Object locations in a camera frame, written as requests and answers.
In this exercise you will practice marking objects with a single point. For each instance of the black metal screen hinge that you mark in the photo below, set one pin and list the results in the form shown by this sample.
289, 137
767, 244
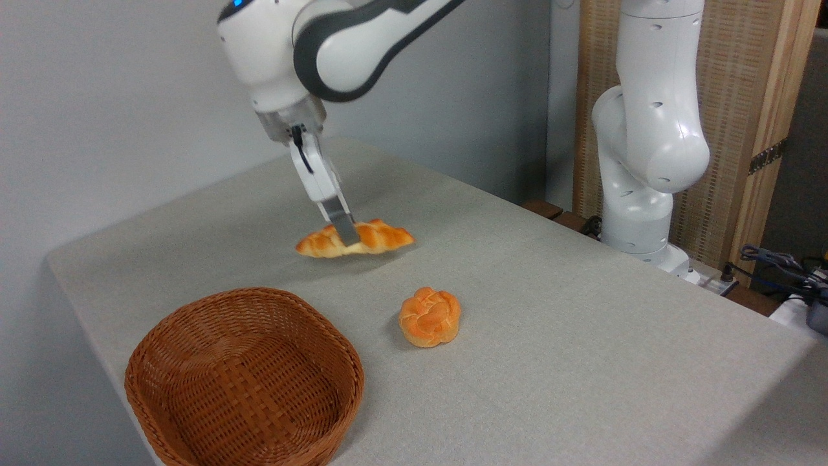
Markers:
767, 157

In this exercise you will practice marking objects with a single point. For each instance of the round knotted bread roll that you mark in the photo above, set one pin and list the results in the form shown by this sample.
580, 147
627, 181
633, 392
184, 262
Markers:
429, 317

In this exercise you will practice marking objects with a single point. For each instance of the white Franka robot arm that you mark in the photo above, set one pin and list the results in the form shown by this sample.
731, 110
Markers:
647, 129

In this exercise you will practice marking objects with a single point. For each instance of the wooden rattan folding screen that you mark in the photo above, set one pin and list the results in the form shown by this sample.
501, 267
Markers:
744, 71

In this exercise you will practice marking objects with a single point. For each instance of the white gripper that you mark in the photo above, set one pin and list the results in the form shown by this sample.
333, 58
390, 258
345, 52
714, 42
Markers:
318, 173

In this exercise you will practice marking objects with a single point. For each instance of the dark grey cabinet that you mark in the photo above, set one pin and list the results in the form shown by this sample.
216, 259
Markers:
802, 162

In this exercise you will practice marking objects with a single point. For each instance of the brown wicker basket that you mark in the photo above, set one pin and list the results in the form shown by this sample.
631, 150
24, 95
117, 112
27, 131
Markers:
242, 382

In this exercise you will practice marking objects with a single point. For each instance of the white power strip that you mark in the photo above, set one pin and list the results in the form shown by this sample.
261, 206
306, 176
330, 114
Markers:
711, 279

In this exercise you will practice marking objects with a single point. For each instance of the long braided bread loaf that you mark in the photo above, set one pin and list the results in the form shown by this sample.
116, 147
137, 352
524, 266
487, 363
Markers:
381, 238

